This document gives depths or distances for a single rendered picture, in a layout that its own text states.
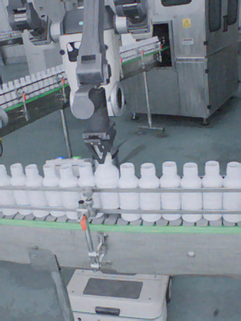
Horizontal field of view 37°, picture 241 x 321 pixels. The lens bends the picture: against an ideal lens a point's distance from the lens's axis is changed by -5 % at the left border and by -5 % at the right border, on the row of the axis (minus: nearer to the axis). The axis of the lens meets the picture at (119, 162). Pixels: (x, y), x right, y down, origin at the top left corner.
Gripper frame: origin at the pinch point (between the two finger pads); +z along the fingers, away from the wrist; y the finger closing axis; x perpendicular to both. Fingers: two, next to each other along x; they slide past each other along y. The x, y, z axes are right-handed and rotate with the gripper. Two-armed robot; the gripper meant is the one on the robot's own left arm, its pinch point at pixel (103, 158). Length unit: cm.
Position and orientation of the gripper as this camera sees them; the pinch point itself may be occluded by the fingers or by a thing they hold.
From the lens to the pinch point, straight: 103.9
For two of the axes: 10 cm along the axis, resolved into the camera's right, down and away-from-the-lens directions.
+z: 1.1, 9.2, 3.8
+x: -9.6, 0.0, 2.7
